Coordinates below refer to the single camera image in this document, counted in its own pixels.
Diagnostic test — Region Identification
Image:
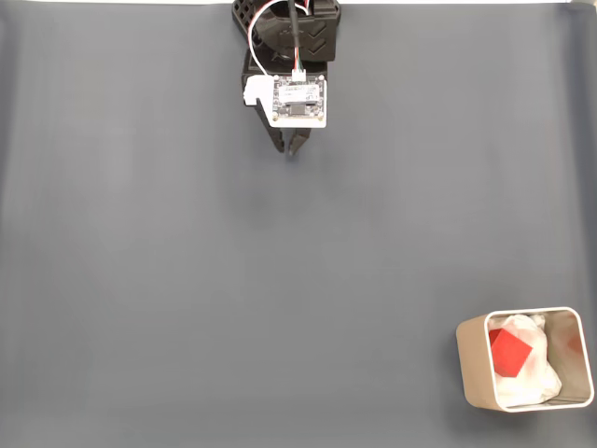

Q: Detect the red cube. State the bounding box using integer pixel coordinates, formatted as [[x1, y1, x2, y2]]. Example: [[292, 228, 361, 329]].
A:
[[489, 328, 535, 378]]

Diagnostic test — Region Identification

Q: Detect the dark table mat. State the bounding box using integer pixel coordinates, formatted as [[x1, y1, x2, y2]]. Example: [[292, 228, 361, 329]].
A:
[[0, 3, 597, 448]]

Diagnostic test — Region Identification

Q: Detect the white crumpled paper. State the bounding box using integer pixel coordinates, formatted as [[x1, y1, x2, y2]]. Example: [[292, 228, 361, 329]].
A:
[[487, 313, 563, 408]]

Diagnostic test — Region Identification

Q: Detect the camera board on white mount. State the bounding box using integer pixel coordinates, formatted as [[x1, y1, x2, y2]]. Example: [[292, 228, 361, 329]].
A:
[[242, 72, 328, 130]]

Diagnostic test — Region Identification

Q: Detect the white gripper servo cable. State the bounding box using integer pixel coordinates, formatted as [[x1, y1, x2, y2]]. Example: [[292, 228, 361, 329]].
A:
[[247, 0, 277, 76]]

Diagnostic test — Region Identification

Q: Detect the black camera cable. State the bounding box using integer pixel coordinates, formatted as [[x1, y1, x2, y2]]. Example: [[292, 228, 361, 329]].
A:
[[287, 0, 305, 76]]

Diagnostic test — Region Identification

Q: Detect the metal box with rounded corners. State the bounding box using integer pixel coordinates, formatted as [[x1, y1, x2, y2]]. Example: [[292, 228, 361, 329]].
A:
[[455, 305, 596, 414]]

